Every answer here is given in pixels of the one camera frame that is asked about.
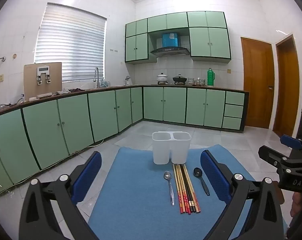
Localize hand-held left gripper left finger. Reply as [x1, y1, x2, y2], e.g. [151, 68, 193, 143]
[19, 151, 102, 240]

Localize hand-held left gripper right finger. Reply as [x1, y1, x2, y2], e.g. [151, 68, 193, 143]
[200, 150, 284, 240]

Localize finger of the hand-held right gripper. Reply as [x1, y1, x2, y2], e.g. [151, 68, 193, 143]
[280, 134, 302, 152]
[258, 145, 295, 167]

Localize black plastic spoon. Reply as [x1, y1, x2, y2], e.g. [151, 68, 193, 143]
[193, 167, 210, 196]

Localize black chopstick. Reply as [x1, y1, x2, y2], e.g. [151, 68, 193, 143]
[180, 164, 193, 212]
[181, 164, 195, 212]

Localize red patterned bamboo chopstick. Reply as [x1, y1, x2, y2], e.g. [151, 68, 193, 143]
[173, 164, 183, 214]
[175, 164, 186, 214]
[178, 164, 191, 213]
[176, 164, 188, 214]

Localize metal spoon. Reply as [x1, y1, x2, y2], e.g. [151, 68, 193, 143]
[164, 171, 175, 206]

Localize white plastic utensil holder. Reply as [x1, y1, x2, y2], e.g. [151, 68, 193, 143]
[152, 131, 191, 165]

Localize person's right hand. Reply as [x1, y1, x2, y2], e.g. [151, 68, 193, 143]
[290, 192, 301, 218]

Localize bundle of chopsticks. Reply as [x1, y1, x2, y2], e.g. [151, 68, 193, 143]
[184, 164, 201, 212]

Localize tan chopstick with brown end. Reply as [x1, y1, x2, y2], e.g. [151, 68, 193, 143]
[183, 164, 198, 213]

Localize brown wooden stool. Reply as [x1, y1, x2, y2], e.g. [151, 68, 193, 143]
[275, 187, 285, 205]

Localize green cabinet drawer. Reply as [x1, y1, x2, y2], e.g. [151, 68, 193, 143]
[223, 104, 244, 118]
[225, 91, 245, 106]
[222, 117, 242, 130]

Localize blue mat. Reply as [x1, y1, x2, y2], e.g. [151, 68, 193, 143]
[87, 144, 289, 240]

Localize crumpled cloth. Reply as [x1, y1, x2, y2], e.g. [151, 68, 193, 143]
[55, 88, 84, 95]

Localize stack of bowls and jars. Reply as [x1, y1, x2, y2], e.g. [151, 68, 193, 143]
[188, 77, 206, 86]

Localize green thermos flask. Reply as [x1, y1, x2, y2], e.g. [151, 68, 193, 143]
[207, 68, 216, 87]

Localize black wok with lid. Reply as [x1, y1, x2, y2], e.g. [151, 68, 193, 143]
[172, 74, 188, 85]

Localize chrome kitchen faucet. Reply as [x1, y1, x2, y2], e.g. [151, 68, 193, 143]
[93, 67, 100, 88]

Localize brown cardboard box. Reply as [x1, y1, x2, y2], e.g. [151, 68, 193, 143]
[24, 62, 63, 99]

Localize white window blind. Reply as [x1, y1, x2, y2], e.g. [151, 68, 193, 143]
[34, 2, 107, 82]

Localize blue wrapped hood chimney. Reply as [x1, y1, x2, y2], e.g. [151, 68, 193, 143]
[162, 32, 179, 48]

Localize wooden door with handle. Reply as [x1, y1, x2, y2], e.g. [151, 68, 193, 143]
[240, 37, 275, 130]

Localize green wall cabinets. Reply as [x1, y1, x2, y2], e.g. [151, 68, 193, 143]
[125, 11, 232, 64]

